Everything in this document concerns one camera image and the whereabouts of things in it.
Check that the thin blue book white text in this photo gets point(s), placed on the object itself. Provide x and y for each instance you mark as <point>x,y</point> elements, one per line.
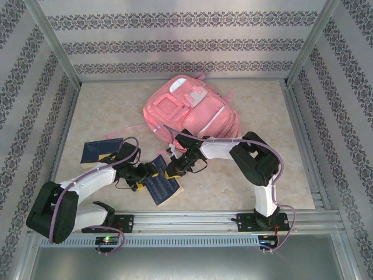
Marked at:
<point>163,189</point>

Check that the thick navy book yellow label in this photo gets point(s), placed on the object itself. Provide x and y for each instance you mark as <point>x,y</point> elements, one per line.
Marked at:
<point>96,148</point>

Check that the pink student backpack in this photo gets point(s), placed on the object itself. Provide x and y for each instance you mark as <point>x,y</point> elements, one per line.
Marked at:
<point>204,116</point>

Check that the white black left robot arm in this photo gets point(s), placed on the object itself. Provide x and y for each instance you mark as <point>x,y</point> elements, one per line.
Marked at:
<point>87,181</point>

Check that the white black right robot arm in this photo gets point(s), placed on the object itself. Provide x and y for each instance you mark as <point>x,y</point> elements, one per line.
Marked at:
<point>218,148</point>

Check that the left controller board green light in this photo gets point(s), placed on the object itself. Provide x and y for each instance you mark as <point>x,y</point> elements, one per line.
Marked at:
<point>106,240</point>

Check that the grey metal sheet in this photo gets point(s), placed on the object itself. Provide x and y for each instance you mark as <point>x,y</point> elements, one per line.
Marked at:
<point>186,265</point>

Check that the right controller board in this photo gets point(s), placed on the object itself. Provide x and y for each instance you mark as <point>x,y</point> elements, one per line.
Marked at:
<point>266,241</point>

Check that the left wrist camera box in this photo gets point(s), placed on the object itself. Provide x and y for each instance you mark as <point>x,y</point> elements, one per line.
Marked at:
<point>128,153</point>

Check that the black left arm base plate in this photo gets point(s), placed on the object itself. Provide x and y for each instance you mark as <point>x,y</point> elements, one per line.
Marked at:
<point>128,223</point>

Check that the aluminium mounting rail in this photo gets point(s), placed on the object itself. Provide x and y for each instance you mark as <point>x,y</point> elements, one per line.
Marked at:
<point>186,221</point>

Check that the left aluminium side rail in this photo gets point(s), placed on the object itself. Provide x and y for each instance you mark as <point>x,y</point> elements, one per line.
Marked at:
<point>62,140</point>

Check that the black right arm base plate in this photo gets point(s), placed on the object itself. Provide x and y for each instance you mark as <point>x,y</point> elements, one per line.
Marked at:
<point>244,223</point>

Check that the aluminium back rail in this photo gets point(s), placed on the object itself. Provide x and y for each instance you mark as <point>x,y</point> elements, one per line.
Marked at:
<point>116,79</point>

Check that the left aluminium frame post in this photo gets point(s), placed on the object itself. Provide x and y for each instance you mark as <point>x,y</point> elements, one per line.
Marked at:
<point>55,43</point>

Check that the aluminium frame post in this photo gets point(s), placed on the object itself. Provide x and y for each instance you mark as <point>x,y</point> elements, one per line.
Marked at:
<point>311,43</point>
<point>55,43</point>

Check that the right aluminium frame post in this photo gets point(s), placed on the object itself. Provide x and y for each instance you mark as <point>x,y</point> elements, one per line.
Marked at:
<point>311,43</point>

